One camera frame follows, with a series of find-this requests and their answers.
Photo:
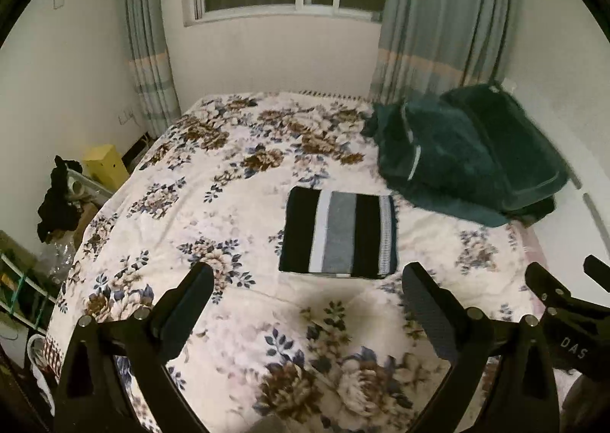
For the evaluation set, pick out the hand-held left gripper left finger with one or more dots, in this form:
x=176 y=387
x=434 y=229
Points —
x=186 y=314

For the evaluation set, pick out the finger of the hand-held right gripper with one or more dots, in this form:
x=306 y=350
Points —
x=598 y=271
x=545 y=287

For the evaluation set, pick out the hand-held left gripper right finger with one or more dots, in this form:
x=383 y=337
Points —
x=429 y=304

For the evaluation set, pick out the black grey white striped garment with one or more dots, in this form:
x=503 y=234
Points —
x=333 y=232

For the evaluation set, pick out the person's right forearm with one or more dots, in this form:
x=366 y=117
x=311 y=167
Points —
x=584 y=402

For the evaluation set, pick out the pink mattress cover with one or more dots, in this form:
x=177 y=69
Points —
x=531 y=247

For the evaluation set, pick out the floral bed sheet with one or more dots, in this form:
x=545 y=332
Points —
x=248 y=223

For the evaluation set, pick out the clear plastic bag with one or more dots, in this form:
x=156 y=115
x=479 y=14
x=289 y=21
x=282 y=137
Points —
x=59 y=261

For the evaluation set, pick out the dark green folded blanket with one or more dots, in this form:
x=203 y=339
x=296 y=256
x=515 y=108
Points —
x=514 y=142

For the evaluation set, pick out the dark green crumpled blanket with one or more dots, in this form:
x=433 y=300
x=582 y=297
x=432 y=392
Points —
x=429 y=151

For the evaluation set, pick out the white bucket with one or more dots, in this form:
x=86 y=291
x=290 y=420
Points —
x=40 y=366

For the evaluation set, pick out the white plastic container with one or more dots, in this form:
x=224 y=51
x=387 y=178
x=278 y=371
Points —
x=88 y=190

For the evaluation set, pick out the black cloth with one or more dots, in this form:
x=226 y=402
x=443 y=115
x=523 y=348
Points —
x=59 y=204

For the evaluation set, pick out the yellow box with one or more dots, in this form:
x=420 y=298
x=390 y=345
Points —
x=105 y=166

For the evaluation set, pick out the grey green striped curtain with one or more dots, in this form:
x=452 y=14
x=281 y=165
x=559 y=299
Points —
x=438 y=18
x=145 y=32

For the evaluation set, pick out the white wall outlet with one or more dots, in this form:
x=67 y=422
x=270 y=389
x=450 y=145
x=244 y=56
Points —
x=126 y=117

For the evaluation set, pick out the white wall switch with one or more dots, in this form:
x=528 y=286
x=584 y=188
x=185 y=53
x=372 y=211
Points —
x=58 y=1

